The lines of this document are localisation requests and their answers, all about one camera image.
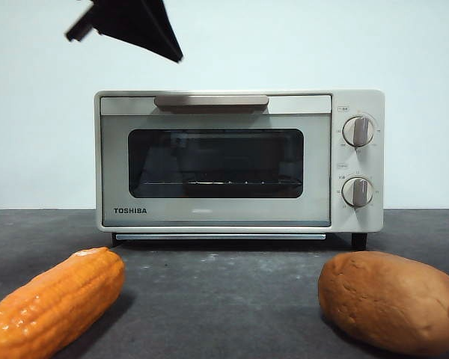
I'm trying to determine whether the glass oven door with handle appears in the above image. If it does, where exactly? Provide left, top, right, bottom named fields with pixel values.
left=99, top=95, right=332, bottom=228

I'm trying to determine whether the orange corn cob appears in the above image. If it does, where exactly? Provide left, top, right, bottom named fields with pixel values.
left=0, top=246, right=126, bottom=359

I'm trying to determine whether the cream Toshiba toaster oven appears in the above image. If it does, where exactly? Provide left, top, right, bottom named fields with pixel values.
left=94, top=88, right=385, bottom=251

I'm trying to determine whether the metal crumb tray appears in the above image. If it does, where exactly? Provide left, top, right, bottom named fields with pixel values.
left=114, top=233, right=327, bottom=242

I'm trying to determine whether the cream temperature knob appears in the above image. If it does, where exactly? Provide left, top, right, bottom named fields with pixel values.
left=342, top=116, right=374, bottom=147

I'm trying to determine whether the cream timer knob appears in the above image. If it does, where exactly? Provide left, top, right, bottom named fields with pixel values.
left=341, top=177, right=374, bottom=209

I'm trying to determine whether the brown sweet potato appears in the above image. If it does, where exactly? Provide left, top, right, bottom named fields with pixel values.
left=317, top=251, right=449, bottom=357

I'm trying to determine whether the metal wire oven rack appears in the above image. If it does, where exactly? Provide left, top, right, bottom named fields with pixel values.
left=140, top=179, right=299, bottom=187

